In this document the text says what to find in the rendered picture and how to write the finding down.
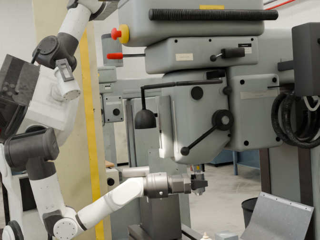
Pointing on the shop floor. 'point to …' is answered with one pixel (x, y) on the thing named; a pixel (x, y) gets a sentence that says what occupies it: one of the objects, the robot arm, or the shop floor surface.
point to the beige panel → (79, 122)
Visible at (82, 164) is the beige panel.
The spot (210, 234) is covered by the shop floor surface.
